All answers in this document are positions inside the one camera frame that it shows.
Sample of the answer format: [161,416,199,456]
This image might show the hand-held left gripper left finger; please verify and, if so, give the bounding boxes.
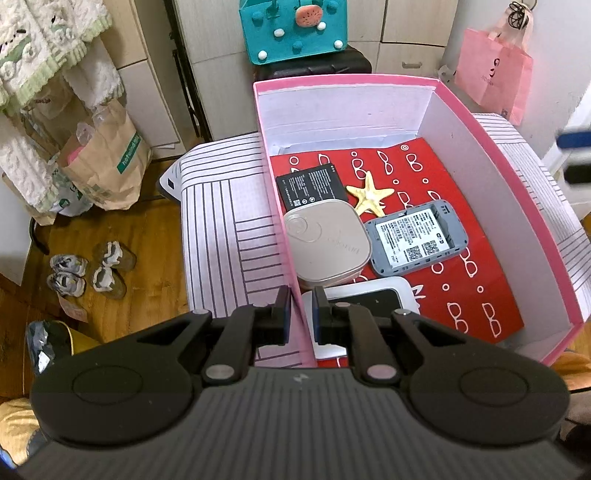
[136,285,293,387]

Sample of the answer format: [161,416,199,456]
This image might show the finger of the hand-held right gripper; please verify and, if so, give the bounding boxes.
[564,161,591,185]
[556,130,591,151]

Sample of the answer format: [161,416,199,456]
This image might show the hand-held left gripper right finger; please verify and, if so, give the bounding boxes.
[311,286,467,386]

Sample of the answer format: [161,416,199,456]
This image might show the white pocket router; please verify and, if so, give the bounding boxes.
[302,277,421,361]

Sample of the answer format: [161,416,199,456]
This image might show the gold tin case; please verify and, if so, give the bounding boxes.
[283,199,373,291]

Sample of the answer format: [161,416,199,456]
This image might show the black battery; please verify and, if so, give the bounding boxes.
[276,162,348,214]

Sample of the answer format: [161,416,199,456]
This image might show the grey pocket router body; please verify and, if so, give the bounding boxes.
[364,200,469,278]

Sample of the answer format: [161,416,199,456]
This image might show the yellow starfish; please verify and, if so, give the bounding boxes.
[345,170,396,216]

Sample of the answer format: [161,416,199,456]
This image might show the pink cardboard box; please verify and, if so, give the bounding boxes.
[252,76,591,368]

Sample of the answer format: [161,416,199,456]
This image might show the white refrigerator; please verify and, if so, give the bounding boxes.
[522,0,591,155]

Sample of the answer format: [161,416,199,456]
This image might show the pink tote bag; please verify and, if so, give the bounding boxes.
[455,9,534,125]

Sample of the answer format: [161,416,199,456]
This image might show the striped tablecloth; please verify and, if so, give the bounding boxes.
[178,113,591,370]

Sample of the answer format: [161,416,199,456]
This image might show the red printed bag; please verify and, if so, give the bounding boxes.
[270,137,525,344]

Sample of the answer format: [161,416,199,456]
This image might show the brown shoe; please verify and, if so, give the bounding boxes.
[91,268,127,301]
[92,240,137,271]

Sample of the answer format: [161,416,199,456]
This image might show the beige wardrobe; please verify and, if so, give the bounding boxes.
[175,0,460,144]

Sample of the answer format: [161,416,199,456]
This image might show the brown paper tag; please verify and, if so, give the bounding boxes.
[58,295,88,324]

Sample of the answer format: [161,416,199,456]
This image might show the brown paper bag green label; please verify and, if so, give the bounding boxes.
[61,99,153,212]

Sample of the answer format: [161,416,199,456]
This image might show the black suitcase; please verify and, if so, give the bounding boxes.
[253,45,373,83]

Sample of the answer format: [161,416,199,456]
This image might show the bin with black bag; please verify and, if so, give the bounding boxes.
[25,320,100,374]

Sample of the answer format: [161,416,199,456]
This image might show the black coat rack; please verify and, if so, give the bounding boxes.
[28,217,51,256]

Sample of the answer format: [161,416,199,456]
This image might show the teal felt handbag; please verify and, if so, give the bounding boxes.
[239,0,349,65]

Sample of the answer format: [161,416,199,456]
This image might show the beige cabinet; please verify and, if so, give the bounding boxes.
[102,0,185,149]

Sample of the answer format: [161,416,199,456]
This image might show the yellow cloth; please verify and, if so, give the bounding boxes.
[0,397,47,467]

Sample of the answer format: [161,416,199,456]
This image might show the black hair ties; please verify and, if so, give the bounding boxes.
[508,0,539,28]

